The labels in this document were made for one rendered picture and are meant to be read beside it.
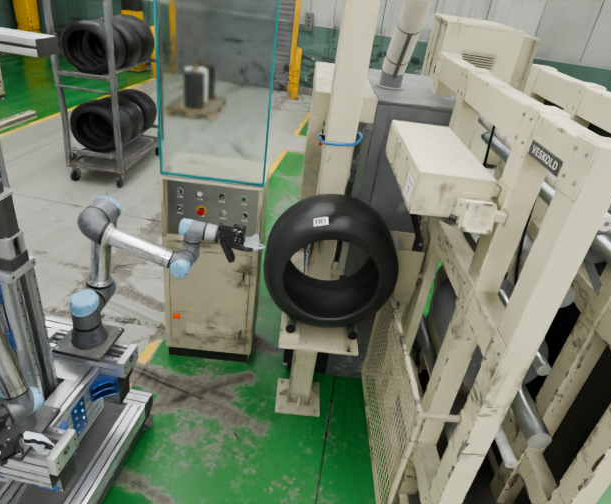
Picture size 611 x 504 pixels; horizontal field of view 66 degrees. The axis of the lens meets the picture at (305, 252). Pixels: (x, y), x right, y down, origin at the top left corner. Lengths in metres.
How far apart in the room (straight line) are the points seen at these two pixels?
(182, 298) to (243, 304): 0.37
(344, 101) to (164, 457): 2.00
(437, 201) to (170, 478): 1.92
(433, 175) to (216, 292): 1.72
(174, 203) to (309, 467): 1.61
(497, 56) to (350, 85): 3.17
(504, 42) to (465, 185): 3.59
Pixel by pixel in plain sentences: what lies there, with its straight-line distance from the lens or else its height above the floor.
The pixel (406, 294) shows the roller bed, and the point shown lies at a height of 0.95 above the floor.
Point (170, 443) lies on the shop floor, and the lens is 2.83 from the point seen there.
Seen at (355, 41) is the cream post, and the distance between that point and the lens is 2.00.
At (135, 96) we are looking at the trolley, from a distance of 6.16.
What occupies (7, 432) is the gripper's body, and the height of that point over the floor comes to 1.07.
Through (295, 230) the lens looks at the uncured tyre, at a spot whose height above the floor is 1.38.
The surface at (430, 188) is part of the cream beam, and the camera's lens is 1.52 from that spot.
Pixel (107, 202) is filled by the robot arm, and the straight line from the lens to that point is 2.10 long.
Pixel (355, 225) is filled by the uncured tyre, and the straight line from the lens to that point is 1.84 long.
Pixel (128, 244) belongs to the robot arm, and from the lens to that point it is 1.96.
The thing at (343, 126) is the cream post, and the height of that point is 1.73.
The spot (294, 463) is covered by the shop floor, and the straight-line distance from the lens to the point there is 2.76.
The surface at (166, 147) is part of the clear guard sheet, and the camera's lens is 2.54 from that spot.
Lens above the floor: 2.25
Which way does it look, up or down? 30 degrees down
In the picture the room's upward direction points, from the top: 8 degrees clockwise
